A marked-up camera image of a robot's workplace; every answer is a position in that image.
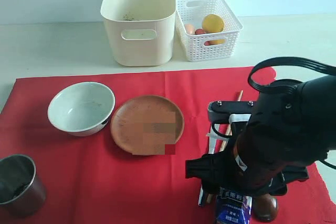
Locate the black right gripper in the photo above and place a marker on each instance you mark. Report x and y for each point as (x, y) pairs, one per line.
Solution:
(261, 160)

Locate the blue white milk carton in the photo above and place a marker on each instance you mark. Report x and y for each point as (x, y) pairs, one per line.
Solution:
(232, 208)

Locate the red sausage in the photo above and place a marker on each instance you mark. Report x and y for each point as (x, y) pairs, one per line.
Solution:
(202, 32)

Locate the yellow lemon with sticker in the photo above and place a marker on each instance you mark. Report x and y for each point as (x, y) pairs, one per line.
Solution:
(213, 24)

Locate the brown egg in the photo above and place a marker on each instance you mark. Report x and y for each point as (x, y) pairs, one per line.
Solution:
(190, 29)

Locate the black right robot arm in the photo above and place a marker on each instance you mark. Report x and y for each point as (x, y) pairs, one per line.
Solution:
(311, 104)

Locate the left wooden chopstick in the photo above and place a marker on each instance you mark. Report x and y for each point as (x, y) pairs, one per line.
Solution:
(228, 130)

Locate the wooden chopstick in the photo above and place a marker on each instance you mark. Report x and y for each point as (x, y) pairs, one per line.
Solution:
(228, 130)
(209, 198)

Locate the dark wooden spoon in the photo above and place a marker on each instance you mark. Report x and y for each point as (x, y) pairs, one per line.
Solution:
(265, 208)

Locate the right wooden chopstick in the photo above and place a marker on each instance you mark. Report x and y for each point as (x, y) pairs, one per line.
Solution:
(209, 198)

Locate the silver table knife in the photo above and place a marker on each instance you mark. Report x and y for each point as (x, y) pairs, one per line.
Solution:
(202, 194)

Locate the brown wooden plate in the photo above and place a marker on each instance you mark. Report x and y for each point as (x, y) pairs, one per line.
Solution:
(147, 125)

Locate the white perforated plastic basket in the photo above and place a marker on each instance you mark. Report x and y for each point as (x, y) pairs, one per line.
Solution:
(206, 46)

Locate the red table cloth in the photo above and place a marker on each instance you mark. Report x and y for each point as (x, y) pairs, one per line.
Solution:
(90, 179)

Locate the pale green ceramic bowl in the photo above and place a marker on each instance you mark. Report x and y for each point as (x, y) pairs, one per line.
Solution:
(82, 109)

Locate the cream plastic bin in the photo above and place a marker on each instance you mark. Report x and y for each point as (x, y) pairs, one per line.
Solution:
(140, 32)

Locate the stainless steel cup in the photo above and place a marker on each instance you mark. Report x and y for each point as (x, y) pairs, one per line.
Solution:
(22, 191)

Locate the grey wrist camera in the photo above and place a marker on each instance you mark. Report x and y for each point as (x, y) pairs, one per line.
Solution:
(220, 111)

